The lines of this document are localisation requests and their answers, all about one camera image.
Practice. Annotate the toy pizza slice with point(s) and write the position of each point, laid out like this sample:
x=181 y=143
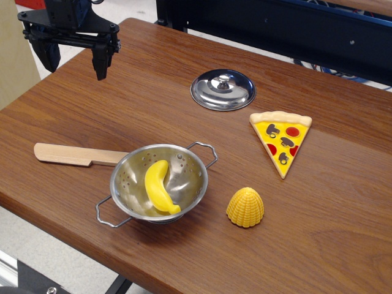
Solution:
x=281 y=134

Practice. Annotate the steel colander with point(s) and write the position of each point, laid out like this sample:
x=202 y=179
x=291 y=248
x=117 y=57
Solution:
x=186 y=181

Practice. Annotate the red crate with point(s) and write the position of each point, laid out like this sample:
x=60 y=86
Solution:
x=31 y=4

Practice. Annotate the light wooden panel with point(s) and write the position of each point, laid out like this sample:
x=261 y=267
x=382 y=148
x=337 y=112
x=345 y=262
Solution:
x=18 y=68

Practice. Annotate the yellow toy corn piece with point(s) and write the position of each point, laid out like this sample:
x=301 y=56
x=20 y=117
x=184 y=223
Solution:
x=245 y=209

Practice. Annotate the wooden toy knife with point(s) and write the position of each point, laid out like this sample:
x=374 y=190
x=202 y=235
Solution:
x=72 y=155

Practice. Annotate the yellow toy banana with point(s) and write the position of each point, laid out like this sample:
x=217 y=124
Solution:
x=156 y=192

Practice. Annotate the dark blue metal frame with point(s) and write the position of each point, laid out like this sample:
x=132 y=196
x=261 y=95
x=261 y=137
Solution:
x=353 y=37

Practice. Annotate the black table leg bracket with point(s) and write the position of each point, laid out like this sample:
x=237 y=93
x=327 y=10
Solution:
x=21 y=278

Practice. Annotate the steel pot lid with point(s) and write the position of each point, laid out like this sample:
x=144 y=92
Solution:
x=223 y=90

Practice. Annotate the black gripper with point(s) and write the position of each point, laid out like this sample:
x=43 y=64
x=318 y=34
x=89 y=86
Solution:
x=72 y=23

